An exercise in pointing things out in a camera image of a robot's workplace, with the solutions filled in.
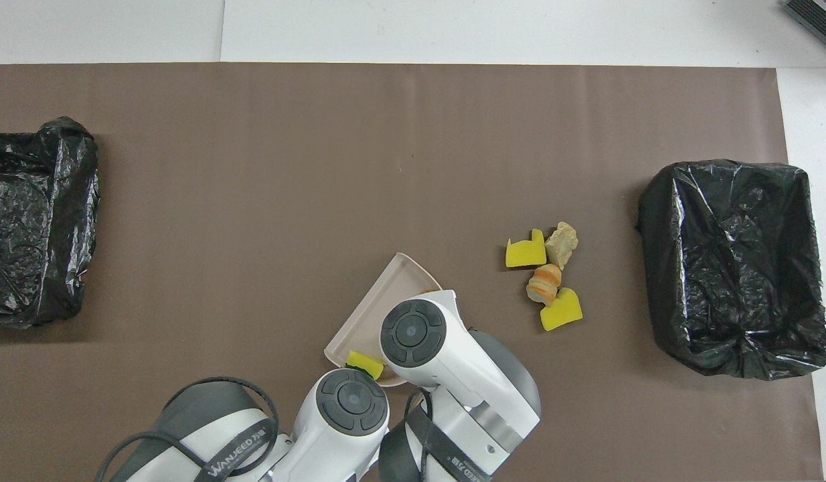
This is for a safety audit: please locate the pink plastic dustpan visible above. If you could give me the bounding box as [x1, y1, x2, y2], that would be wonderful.
[324, 252, 444, 388]

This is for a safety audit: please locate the yellow sponge piece green backing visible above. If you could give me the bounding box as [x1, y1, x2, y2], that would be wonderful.
[345, 349, 385, 381]

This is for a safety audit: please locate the croissant bread piece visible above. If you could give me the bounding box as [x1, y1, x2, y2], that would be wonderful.
[525, 263, 563, 307]

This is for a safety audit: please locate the beige rock chunk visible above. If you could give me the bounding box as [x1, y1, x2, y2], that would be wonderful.
[545, 222, 579, 270]

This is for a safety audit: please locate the black bag-lined bin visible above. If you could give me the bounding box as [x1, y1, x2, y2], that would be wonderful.
[0, 116, 100, 329]
[636, 159, 826, 381]

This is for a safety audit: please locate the brown table mat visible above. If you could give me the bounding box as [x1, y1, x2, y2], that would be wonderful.
[0, 64, 823, 482]

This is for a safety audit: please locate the dark grey ribbed device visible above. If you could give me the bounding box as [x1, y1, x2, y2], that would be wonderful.
[783, 0, 826, 58]

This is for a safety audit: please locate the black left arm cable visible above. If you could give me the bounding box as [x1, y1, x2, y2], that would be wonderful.
[95, 376, 280, 482]

